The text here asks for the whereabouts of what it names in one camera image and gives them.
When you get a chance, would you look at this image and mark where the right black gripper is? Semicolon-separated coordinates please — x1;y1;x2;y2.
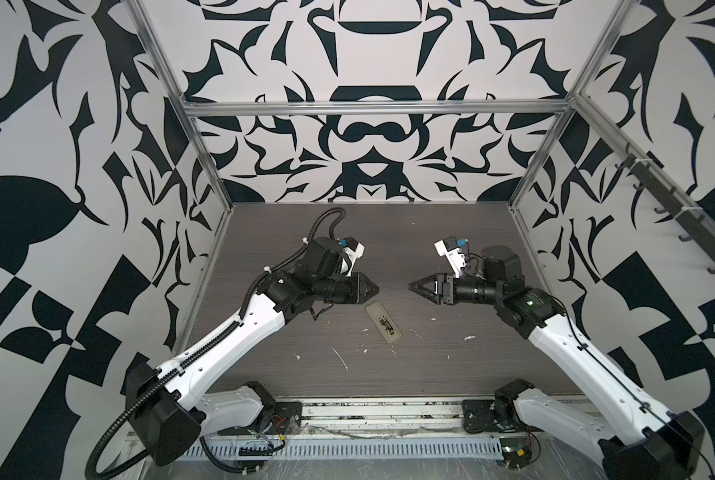
411;271;505;307

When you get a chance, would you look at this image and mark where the white remote control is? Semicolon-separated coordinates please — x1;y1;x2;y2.
365;301;403;344

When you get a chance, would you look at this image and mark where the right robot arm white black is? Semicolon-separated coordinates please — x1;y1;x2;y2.
409;237;705;479

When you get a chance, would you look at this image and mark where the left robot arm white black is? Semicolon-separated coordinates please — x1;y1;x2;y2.
125;237;379;466

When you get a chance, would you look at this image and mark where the small green circuit board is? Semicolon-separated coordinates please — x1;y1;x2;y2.
497;437;539;471

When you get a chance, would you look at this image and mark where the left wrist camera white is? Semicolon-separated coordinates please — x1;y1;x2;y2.
339;237;365;277

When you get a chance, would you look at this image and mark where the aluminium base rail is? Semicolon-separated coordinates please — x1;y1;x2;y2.
122;394;635;442

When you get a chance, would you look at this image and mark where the black corrugated cable conduit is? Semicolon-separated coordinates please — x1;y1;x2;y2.
84;206;350;480

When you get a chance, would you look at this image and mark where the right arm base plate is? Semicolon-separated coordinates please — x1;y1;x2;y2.
461;398;541;435

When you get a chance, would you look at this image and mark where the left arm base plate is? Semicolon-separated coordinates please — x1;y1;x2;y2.
218;401;303;436

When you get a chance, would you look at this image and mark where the white slotted cable duct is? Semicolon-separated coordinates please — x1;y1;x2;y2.
209;437;503;461

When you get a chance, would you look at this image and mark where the aluminium frame back bar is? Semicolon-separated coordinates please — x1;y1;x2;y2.
183;99;569;117

